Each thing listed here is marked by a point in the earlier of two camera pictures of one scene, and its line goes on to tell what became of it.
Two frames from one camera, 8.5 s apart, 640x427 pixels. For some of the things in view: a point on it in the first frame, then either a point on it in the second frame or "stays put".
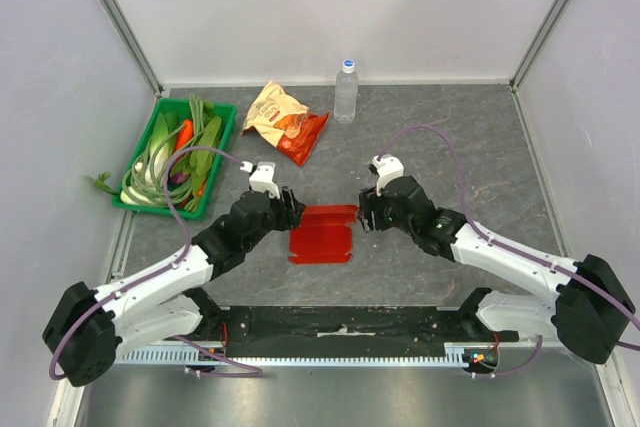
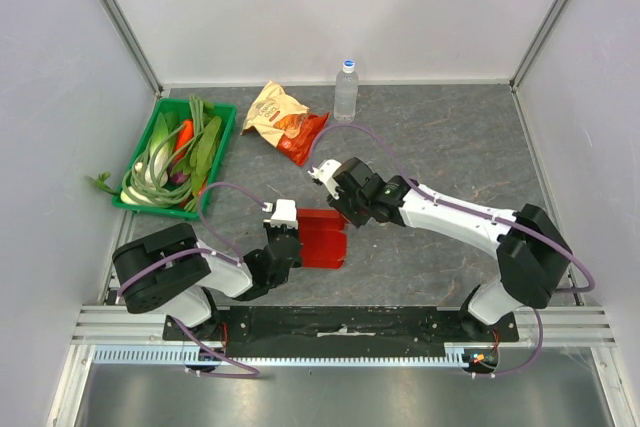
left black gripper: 289,217 -> 272,229
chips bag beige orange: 285,121 stays put
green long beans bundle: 152,179 stays put
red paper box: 323,236 stays put
